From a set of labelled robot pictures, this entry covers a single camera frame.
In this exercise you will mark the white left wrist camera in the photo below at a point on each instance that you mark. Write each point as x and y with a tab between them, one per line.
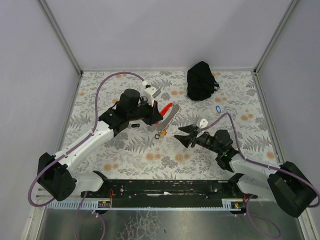
151	92

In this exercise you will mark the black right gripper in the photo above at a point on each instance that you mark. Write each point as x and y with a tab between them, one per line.
195	137

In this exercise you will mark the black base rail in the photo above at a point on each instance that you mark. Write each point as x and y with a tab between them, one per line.
165	190

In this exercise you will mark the black folded cloth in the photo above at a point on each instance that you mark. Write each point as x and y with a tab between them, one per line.
201	83

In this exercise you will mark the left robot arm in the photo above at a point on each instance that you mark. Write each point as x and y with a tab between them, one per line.
56	171

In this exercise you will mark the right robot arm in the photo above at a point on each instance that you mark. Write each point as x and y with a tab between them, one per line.
283	184

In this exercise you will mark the red-handled metal key organizer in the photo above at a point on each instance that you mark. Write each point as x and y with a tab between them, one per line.
173	110

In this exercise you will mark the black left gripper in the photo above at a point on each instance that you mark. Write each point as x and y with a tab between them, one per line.
155	115

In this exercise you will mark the blue key tag with key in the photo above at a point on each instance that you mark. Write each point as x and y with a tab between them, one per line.
217	111

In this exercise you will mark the white slotted cable duct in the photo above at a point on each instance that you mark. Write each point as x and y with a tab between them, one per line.
133	204

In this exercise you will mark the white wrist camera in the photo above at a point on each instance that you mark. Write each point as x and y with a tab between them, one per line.
151	92
202	123

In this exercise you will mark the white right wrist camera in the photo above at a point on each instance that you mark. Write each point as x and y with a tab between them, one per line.
202	123

